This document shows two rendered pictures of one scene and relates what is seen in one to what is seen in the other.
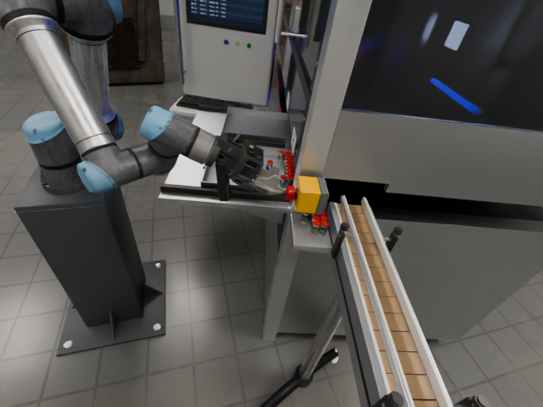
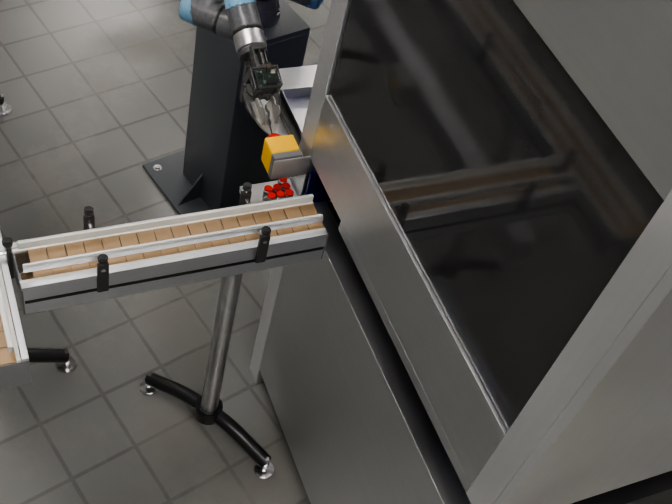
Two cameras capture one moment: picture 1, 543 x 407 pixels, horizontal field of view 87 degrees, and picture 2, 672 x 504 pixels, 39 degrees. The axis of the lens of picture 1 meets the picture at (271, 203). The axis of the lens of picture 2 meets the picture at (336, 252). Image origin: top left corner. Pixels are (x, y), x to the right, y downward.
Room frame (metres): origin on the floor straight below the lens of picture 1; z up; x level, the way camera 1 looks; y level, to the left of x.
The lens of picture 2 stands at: (0.03, -1.58, 2.54)
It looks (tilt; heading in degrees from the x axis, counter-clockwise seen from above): 49 degrees down; 62
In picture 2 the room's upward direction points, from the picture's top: 17 degrees clockwise
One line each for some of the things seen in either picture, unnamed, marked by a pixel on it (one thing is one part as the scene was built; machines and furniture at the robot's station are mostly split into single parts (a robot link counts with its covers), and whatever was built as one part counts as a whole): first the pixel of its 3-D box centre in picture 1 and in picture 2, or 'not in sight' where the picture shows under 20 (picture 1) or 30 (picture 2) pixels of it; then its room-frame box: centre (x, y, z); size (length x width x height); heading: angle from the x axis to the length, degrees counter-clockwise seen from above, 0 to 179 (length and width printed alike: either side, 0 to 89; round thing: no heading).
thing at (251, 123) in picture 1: (263, 126); not in sight; (1.18, 0.09, 0.90); 0.34 x 0.26 x 0.04; 97
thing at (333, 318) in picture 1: (322, 340); (219, 343); (0.48, -0.25, 0.46); 0.09 x 0.09 x 0.77; 7
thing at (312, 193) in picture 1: (309, 195); (281, 156); (0.61, -0.10, 0.99); 0.08 x 0.07 x 0.07; 97
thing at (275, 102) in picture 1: (276, 115); not in sight; (1.70, 0.05, 0.73); 1.98 x 0.01 x 0.25; 7
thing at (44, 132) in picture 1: (53, 136); not in sight; (0.75, 0.71, 0.96); 0.13 x 0.12 x 0.14; 144
